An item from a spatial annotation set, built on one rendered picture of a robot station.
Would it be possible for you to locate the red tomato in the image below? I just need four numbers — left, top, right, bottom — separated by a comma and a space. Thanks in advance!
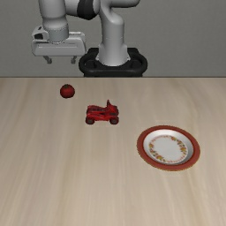
59, 83, 76, 100

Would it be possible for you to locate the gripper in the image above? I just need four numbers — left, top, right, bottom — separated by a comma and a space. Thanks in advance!
31, 25, 87, 64

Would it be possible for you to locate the red toy car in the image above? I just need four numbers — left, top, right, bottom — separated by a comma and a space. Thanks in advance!
85, 99, 120, 125

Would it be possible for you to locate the red-rimmed white plate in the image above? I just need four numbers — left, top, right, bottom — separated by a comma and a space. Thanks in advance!
136, 124, 201, 172

